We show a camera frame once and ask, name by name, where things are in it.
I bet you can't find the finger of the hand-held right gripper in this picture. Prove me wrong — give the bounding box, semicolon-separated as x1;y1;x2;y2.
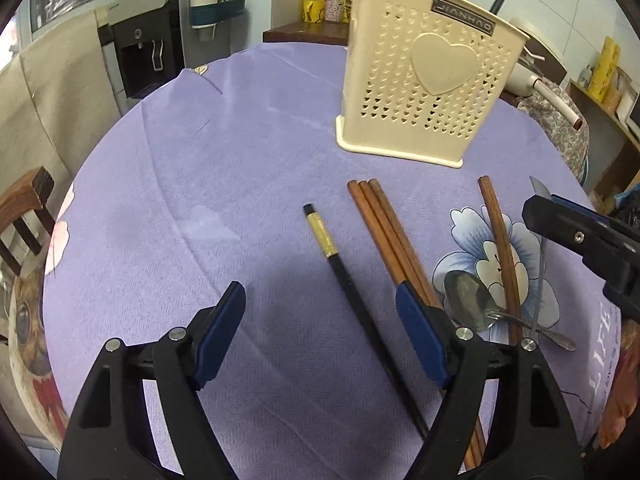
522;196;640;321
548;194;613;227

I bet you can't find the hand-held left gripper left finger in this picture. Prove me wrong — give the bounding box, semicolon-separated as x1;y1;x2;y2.
57;281;247;480

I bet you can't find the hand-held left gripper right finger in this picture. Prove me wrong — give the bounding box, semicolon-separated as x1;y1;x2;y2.
395;282;586;480

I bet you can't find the metal spoon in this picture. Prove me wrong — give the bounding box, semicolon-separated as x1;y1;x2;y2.
443;270;577;352

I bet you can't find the metal knife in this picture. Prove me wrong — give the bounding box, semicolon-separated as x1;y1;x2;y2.
529;176;553;338

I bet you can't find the brown wooden chopstick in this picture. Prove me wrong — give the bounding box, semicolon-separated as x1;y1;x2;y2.
367;178;488;461
477;175;526;346
357;180;483;467
347;180;476;471

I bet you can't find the black chopstick with gold band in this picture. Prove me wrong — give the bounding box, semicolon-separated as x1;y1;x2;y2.
302;203;433;443

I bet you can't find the cream perforated utensil holder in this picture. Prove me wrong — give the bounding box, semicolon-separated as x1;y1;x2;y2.
334;0;531;170

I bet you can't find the wooden shelf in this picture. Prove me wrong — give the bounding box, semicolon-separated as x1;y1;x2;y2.
567;80;640;201

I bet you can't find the floral cloth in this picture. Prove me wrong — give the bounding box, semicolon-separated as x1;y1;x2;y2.
517;95;591;181

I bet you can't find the yellow package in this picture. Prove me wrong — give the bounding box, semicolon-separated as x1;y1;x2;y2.
587;37;621;101

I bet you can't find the brown and cream container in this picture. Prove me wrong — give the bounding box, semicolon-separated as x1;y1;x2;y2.
510;17;568;81

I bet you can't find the dog print cloth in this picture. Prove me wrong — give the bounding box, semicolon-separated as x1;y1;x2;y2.
7;260;71;453

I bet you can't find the wooden chair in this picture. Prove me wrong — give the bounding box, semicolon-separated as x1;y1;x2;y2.
0;167;56;276

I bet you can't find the beige cloth cover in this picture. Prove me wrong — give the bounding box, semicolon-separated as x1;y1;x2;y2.
0;10;123;241

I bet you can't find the wooden cabinet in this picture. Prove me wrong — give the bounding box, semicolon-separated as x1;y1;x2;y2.
262;21;351;47

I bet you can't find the water dispenser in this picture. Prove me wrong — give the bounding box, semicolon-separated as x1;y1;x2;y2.
105;0;186;101

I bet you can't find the teal holder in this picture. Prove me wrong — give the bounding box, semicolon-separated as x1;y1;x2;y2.
189;0;246;28

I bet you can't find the cream pan with handle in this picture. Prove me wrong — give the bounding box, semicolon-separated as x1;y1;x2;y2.
515;50;586;131

